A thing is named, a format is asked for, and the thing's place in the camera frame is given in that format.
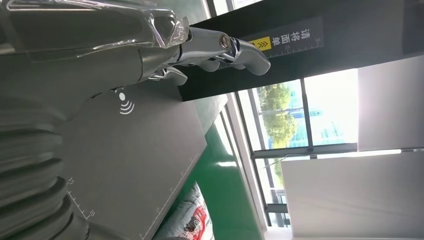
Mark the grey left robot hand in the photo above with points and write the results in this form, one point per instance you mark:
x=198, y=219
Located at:
x=82, y=66

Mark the grey package with red print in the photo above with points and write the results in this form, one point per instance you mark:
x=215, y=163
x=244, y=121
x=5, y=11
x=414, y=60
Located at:
x=188, y=218

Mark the green conveyor belt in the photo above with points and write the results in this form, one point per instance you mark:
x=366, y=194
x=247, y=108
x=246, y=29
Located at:
x=225, y=192

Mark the clear plastic hand film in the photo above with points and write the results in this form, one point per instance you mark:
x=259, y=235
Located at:
x=165, y=26

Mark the green tree outside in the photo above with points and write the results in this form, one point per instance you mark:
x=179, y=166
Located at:
x=280, y=122

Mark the black yellow column label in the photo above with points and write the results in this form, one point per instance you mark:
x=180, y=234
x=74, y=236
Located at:
x=291, y=38

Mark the dark framed window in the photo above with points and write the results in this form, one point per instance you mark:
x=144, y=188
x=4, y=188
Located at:
x=331, y=109

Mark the black scanner column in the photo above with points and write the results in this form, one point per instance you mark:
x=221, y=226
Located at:
x=348, y=36

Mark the black scanner base plate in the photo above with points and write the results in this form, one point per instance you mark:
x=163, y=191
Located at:
x=132, y=159

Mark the aluminium conveyor frame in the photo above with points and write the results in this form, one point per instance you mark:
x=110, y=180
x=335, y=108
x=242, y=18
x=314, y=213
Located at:
x=243, y=159

